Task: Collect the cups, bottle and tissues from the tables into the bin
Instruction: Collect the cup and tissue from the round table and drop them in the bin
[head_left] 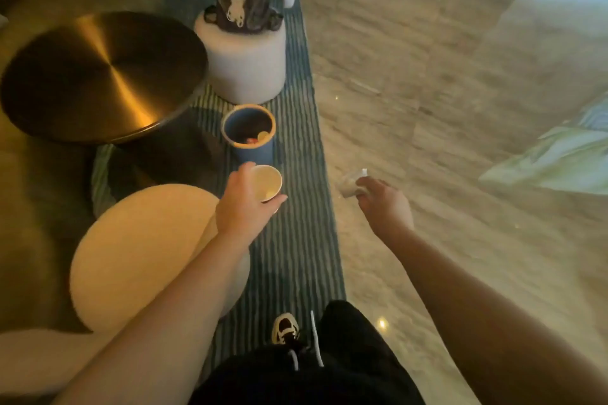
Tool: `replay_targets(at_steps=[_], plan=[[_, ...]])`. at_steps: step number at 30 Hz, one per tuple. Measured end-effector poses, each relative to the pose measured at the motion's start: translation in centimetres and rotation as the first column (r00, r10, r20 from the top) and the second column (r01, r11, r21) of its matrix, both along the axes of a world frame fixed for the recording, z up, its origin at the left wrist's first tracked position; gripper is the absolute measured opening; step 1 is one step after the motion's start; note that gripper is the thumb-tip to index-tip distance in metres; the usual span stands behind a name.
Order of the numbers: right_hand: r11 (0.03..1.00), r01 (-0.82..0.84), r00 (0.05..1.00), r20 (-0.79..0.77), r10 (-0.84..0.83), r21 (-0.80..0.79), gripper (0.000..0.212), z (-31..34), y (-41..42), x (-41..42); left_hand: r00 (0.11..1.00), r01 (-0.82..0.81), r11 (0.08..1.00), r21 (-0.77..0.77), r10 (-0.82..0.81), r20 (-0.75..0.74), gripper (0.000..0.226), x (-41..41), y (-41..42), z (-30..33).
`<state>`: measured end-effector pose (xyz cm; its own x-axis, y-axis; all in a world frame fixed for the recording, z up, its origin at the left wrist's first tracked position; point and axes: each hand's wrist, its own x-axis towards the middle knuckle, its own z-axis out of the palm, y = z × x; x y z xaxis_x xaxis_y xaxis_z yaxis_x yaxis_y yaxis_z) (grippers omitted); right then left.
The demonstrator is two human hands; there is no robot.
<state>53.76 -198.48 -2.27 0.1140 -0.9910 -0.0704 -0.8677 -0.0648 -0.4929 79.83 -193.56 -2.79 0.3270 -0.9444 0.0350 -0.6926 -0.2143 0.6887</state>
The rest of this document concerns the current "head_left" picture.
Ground person's left hand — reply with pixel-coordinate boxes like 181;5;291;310
216;161;288;249

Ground green white patterned cloth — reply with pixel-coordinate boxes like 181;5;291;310
479;91;608;196

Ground person's right hand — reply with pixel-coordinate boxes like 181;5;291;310
356;176;415;242

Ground blue striped rug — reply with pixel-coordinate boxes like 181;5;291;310
90;0;347;389

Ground clear wrapper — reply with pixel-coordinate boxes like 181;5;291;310
340;168;371;198

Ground person's right forearm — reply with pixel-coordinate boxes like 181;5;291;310
376;224;608;405

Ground white paper cup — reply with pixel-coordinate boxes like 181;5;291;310
250;165;284;204

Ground person's left forearm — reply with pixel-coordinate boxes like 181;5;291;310
51;228;251;405

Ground person's black trousers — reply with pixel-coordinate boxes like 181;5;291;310
189;300;427;405

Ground round brushed metal side table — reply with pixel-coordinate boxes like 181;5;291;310
0;10;225;203

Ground blue bin with orange rim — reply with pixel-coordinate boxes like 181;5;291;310
220;104;277;168

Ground long white drawstring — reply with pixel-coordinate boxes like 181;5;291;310
310;310;325;368

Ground black and white shoe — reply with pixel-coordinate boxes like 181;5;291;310
271;313;302;349

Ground white round pouf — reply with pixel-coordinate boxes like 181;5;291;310
69;184;251;335

